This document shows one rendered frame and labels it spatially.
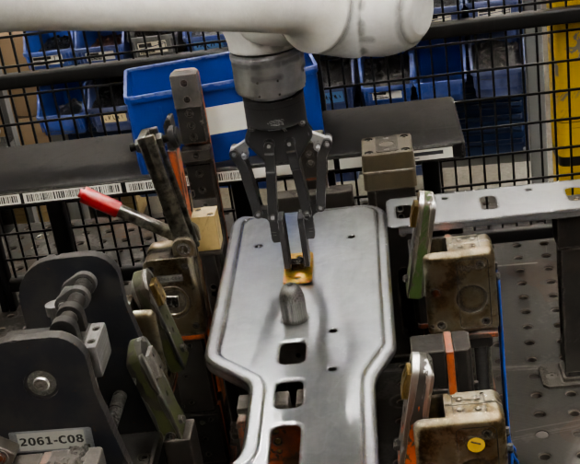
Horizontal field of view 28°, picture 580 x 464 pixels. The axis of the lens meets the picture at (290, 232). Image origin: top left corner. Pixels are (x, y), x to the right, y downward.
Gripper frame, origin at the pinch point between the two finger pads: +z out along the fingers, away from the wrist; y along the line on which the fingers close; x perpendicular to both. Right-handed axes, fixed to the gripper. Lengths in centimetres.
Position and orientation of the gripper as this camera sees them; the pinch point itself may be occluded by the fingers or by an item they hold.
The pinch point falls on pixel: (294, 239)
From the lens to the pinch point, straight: 149.9
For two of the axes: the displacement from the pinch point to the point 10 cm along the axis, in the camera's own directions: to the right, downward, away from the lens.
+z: 1.3, 9.0, 4.2
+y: 9.9, -1.0, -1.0
